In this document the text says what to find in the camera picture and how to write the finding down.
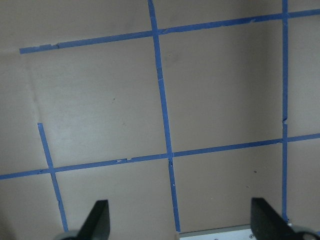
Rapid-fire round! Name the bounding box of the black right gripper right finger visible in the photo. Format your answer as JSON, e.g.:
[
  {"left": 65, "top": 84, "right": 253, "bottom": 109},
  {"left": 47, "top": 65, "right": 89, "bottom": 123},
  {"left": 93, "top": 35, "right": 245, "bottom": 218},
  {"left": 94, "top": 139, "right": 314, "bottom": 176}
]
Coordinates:
[{"left": 250, "top": 197, "right": 320, "bottom": 240}]

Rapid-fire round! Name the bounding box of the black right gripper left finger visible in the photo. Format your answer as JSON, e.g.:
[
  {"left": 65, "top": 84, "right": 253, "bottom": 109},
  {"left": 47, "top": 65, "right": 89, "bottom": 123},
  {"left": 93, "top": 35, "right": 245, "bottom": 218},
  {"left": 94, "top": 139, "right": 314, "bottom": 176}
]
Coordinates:
[{"left": 56, "top": 199, "right": 112, "bottom": 240}]

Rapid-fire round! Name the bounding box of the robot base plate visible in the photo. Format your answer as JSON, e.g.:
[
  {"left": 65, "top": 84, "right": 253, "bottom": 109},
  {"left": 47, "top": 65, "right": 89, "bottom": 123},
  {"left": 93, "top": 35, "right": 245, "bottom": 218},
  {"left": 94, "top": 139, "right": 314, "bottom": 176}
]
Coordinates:
[{"left": 177, "top": 224, "right": 263, "bottom": 240}]

